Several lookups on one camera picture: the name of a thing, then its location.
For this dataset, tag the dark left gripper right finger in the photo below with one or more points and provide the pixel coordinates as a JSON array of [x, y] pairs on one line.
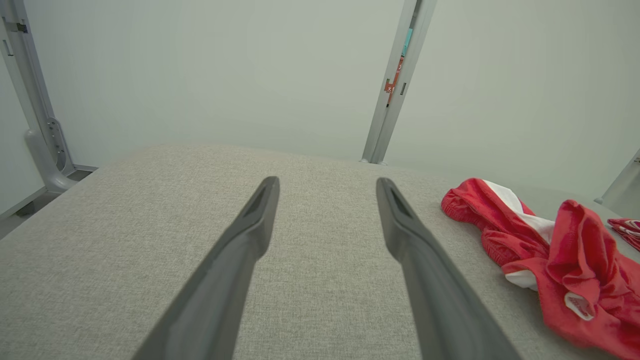
[[435, 290]]

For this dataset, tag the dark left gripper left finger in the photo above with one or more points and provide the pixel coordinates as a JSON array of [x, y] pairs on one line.
[[220, 280]]

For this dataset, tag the red shorts with white stripes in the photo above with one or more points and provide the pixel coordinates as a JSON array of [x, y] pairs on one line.
[[590, 260]]

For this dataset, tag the red and white basketball jersey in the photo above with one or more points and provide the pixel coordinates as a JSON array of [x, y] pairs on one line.
[[629, 231]]

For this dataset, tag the grey fabric upholstered surface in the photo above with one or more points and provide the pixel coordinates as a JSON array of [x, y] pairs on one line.
[[320, 300]]

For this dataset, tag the grey double partition post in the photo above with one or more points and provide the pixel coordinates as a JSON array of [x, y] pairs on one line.
[[375, 140]]

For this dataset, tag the red sticker behind post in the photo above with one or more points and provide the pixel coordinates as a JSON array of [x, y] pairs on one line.
[[394, 82]]

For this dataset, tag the grey slanted partition post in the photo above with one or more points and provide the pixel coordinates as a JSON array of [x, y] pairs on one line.
[[625, 185]]

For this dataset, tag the grey partition post with foot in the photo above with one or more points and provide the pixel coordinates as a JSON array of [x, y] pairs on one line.
[[45, 150]]

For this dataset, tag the teal sticker behind post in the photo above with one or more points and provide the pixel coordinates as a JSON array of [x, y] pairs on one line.
[[407, 42]]

